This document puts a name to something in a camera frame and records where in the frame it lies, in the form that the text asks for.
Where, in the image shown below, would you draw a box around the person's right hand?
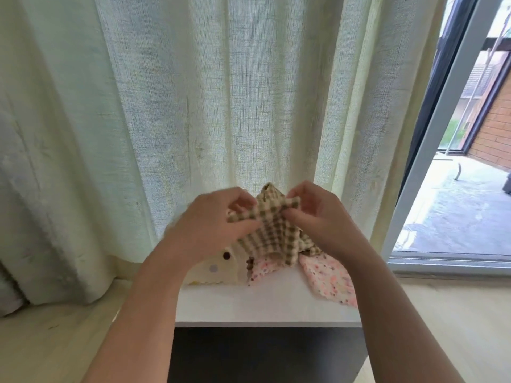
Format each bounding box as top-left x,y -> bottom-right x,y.
283,181 -> 364,260

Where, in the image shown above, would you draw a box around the person's left hand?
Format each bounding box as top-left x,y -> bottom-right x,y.
160,187 -> 260,268

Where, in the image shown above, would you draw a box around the cream polka dot cloths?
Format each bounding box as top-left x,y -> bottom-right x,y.
184,245 -> 249,286

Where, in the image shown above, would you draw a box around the brown checked cloth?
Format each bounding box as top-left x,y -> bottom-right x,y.
227,195 -> 303,265
255,182 -> 322,260

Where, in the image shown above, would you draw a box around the pink floral cloths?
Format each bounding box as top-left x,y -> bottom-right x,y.
246,251 -> 359,308

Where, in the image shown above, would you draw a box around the person's right forearm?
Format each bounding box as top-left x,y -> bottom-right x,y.
339,243 -> 464,383

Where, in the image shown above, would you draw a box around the person's left forearm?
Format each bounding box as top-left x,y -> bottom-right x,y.
82,251 -> 193,383

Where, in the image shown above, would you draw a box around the white table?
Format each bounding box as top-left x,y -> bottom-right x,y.
168,267 -> 368,383

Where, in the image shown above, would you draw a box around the white linen curtain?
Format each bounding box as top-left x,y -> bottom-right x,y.
0,0 -> 448,316

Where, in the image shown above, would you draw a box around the white sliding door frame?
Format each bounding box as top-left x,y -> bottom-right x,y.
382,0 -> 511,276

